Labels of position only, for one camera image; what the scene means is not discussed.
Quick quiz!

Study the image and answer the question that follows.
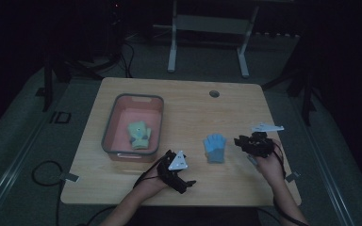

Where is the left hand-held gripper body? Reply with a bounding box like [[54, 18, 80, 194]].
[[156, 150, 189, 195]]

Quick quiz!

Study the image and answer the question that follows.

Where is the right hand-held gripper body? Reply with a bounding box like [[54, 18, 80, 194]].
[[245, 121, 286, 159]]

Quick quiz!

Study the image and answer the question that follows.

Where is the green glove with blue print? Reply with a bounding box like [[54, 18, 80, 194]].
[[126, 121, 153, 151]]

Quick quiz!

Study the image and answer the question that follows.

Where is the pink bin with grey rim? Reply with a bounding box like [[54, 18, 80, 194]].
[[101, 92, 165, 163]]

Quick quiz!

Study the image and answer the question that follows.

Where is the person's left hand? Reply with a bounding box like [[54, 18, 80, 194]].
[[137, 166, 172, 198]]

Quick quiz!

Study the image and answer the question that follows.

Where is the person's right hand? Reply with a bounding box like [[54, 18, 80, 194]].
[[254, 138, 287, 190]]

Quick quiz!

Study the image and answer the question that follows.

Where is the person's dark clothing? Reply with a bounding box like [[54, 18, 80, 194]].
[[131, 206, 263, 226]]

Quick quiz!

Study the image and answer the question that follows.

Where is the black tripod stand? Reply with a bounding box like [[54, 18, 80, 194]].
[[261, 31, 320, 127]]

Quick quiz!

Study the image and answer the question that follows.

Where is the white metal stand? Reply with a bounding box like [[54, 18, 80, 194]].
[[167, 0, 260, 79]]

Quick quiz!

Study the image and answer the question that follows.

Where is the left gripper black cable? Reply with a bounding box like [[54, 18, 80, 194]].
[[133, 163, 163, 190]]

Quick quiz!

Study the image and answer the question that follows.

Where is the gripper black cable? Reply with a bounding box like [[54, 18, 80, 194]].
[[271, 140, 310, 226], [133, 163, 163, 190]]

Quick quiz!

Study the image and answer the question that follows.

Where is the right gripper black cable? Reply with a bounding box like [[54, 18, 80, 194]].
[[271, 140, 310, 226]]

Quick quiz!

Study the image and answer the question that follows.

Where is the grey cable tag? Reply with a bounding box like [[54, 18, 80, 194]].
[[285, 170, 302, 184], [58, 171, 80, 184]]

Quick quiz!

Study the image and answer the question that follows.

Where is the black floor cable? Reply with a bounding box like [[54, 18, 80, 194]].
[[31, 160, 64, 226]]

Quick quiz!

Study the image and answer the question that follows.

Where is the black stand with cables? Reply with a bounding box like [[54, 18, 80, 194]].
[[35, 0, 136, 113]]

